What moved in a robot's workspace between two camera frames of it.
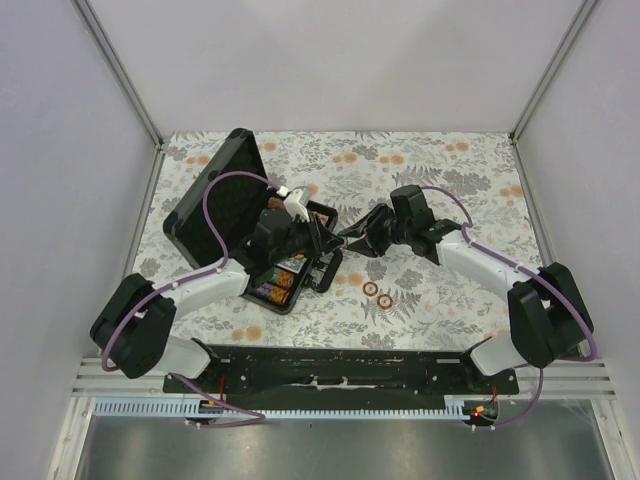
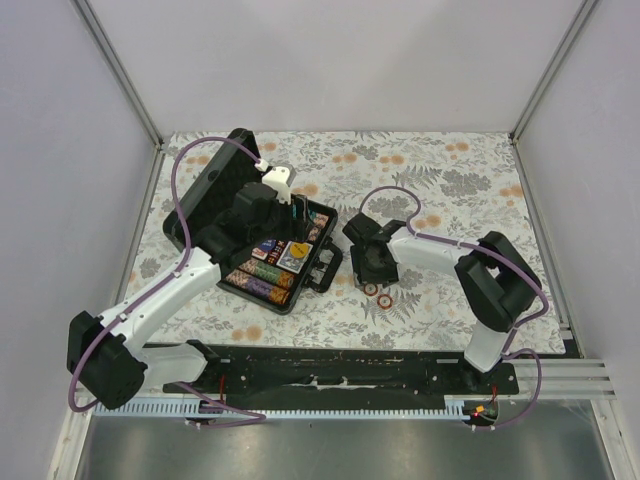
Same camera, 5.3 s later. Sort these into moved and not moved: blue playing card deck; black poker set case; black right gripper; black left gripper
Moved: black left gripper; black right gripper
Not moved: black poker set case; blue playing card deck
